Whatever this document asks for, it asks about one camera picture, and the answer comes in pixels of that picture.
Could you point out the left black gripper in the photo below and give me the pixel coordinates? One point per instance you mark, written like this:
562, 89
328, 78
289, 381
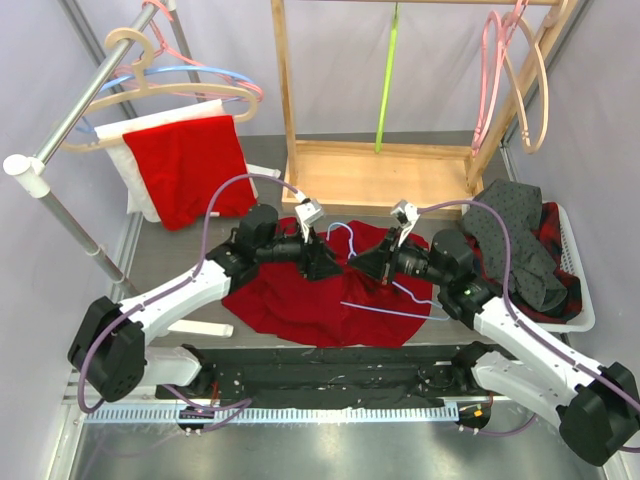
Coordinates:
316, 259

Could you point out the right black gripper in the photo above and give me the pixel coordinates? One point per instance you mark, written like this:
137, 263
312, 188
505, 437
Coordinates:
379, 263

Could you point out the dark red skirt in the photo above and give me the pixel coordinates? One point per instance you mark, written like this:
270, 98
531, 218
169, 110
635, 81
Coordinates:
349, 309

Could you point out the white plastic laundry basket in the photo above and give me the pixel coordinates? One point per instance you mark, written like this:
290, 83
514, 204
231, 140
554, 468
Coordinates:
575, 270

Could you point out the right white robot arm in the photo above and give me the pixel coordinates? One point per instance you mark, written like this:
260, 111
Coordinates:
594, 407

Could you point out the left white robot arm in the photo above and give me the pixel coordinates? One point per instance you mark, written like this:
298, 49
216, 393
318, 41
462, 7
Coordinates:
113, 348

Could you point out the green hanger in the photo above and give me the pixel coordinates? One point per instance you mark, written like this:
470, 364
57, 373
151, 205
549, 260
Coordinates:
388, 74

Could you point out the beige wooden hanger right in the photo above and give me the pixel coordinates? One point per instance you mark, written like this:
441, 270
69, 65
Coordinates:
532, 145

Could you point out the beige wooden hanger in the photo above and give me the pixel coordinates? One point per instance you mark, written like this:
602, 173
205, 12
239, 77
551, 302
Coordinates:
126, 33
532, 145

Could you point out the pink hanger right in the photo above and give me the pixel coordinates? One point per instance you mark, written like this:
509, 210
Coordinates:
495, 39

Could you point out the pink hanger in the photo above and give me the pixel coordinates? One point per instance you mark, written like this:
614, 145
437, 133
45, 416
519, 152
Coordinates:
495, 39
170, 50

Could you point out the blue hanger left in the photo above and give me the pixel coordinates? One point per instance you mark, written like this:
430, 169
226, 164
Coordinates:
131, 83

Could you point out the beige wooden hanger left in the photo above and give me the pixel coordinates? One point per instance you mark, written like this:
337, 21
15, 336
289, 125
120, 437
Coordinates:
126, 33

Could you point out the pink hanger left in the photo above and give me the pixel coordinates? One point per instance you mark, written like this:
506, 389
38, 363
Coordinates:
170, 50

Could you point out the wooden clothes rack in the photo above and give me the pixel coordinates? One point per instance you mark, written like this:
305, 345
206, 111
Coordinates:
349, 177

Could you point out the grey dotted garment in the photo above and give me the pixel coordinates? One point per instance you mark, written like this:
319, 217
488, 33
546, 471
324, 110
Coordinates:
532, 273

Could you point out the bright red hung garment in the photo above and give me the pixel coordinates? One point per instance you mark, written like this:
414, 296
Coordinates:
183, 163

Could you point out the red plaid garment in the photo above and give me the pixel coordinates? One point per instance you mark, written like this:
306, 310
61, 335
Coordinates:
555, 235

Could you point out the white hung cloth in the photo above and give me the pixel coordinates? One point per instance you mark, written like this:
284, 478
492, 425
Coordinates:
123, 159

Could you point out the metal clothes rack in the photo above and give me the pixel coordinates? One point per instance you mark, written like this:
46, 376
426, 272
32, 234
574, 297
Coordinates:
27, 170

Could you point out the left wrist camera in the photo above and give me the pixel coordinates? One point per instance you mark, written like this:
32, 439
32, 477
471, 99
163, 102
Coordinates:
307, 213

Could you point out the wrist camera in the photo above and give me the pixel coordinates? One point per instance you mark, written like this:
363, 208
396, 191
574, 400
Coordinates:
407, 216
307, 213

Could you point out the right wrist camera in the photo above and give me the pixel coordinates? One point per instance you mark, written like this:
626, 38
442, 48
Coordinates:
407, 216

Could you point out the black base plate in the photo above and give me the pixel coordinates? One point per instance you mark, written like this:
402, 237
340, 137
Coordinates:
333, 378

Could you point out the white cable duct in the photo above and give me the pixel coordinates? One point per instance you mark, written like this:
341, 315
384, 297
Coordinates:
168, 413

